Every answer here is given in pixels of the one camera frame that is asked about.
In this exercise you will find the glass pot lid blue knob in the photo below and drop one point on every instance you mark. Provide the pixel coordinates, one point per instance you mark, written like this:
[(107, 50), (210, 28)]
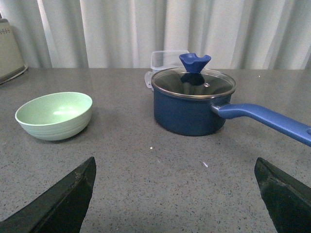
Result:
[(192, 80)]

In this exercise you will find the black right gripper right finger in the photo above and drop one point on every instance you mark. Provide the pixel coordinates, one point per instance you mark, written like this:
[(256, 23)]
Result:
[(287, 200)]

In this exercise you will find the blue saucepan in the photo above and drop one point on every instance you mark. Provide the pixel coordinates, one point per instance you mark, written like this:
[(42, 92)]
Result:
[(193, 117)]

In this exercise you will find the clear plastic container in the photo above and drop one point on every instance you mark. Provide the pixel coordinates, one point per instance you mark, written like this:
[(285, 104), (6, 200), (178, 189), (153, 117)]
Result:
[(161, 60)]

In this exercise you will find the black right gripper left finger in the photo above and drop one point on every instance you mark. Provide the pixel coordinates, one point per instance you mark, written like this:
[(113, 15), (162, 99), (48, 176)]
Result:
[(61, 209)]

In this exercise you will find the green bowl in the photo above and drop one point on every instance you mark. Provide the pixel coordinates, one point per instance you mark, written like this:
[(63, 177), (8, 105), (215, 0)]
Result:
[(55, 116)]

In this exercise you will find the cream toaster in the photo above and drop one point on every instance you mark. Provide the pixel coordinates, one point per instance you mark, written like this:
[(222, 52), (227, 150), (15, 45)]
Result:
[(11, 61)]

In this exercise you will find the white curtain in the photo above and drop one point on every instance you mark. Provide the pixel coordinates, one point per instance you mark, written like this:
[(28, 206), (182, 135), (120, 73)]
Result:
[(237, 34)]

